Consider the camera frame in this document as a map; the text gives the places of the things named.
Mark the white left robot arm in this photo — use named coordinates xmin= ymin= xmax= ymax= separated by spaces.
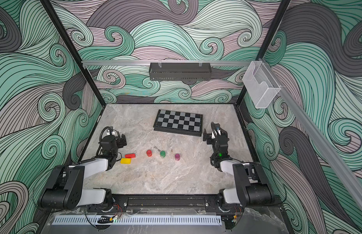
xmin=37 ymin=126 xmax=127 ymax=212

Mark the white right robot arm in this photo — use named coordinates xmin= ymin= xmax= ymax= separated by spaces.
xmin=203 ymin=122 xmax=275 ymax=208

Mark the red block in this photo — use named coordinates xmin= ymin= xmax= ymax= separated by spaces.
xmin=125 ymin=154 xmax=136 ymax=159

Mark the black white chessboard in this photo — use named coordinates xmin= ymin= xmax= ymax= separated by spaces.
xmin=153 ymin=109 xmax=203 ymax=137

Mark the yellow block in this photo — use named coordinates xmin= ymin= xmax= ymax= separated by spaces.
xmin=120 ymin=158 xmax=132 ymax=164

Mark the white ventilated front strip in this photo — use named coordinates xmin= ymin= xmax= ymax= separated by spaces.
xmin=52 ymin=215 xmax=222 ymax=226

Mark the clear plastic wall bin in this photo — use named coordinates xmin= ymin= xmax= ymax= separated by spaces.
xmin=242 ymin=60 xmax=281 ymax=109

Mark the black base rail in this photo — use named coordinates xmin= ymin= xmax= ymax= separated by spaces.
xmin=49 ymin=193 xmax=287 ymax=214

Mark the black wall shelf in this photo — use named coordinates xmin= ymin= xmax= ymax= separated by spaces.
xmin=149 ymin=62 xmax=212 ymax=82

